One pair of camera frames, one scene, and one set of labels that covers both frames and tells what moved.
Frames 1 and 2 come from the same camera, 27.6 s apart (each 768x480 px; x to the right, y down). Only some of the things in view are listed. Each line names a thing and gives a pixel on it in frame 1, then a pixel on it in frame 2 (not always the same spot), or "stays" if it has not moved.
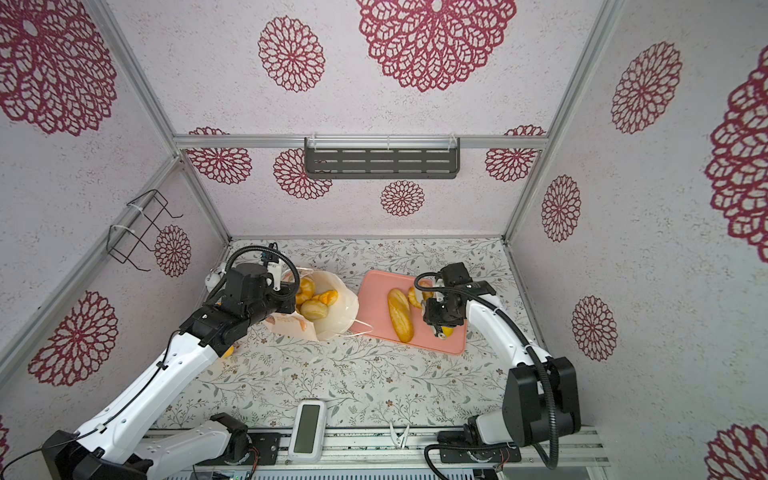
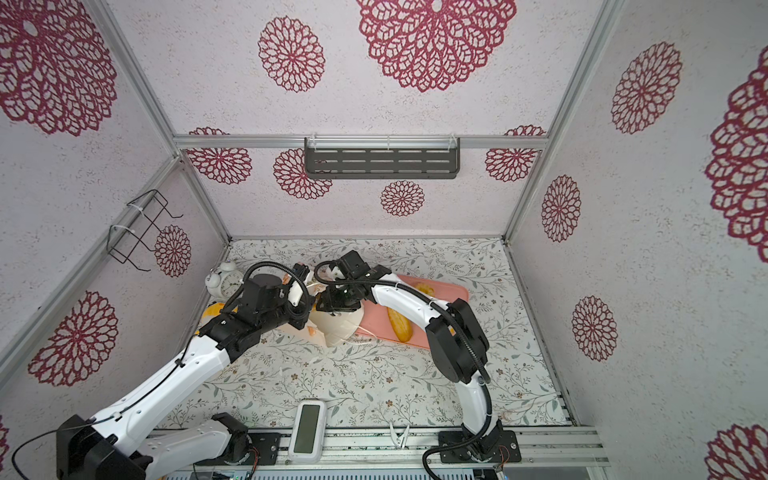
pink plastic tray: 373,317 stays
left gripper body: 272,304 → 285,315
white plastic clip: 398,441 stays
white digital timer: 307,432 stays
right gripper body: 438,312 → 343,298
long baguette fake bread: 401,314 stays
